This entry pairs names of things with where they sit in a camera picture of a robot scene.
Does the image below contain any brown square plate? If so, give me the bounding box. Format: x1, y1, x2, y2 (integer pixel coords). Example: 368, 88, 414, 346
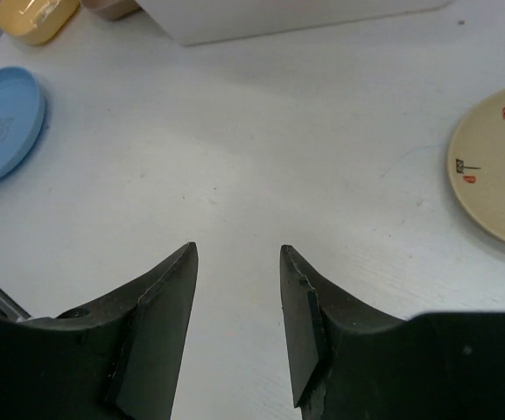
81, 0, 141, 21

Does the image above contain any white plastic bin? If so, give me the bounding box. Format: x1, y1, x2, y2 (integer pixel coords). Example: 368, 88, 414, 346
138, 0, 449, 46

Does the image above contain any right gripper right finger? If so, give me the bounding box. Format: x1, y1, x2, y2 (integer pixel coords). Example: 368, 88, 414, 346
280, 245, 505, 419

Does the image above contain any blue round plate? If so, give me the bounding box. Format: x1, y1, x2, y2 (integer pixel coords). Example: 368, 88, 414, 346
0, 66, 46, 179

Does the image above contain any yellow square plate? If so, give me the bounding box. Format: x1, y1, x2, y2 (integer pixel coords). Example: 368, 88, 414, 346
0, 0, 81, 46

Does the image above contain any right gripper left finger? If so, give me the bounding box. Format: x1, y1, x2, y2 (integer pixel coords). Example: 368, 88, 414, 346
0, 242, 199, 419

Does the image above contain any small floral cream plate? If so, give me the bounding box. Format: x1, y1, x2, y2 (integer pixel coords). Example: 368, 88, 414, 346
446, 89, 505, 242

